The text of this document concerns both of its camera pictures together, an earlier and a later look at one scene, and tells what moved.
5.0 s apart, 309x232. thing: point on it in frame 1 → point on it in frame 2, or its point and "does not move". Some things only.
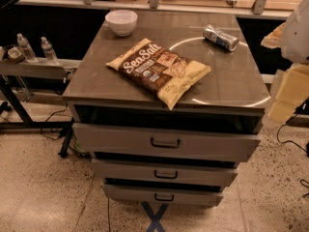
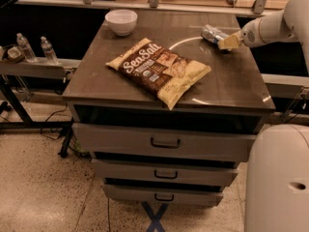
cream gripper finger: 273,39 → 251,34
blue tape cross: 154,217 does not move
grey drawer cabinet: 144,153 does not move
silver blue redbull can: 212,34 does not move
